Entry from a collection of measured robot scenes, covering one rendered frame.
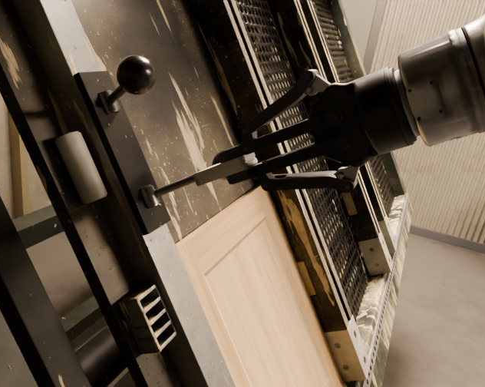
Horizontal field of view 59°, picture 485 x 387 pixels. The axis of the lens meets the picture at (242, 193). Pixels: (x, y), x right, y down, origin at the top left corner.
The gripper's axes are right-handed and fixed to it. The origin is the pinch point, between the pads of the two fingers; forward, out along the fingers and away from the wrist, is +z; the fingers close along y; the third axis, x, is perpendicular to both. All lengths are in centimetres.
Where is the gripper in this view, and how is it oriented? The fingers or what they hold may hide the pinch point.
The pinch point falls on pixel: (225, 168)
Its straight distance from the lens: 49.2
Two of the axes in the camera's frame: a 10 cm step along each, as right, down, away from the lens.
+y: 3.7, 9.2, 1.3
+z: -8.4, 2.7, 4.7
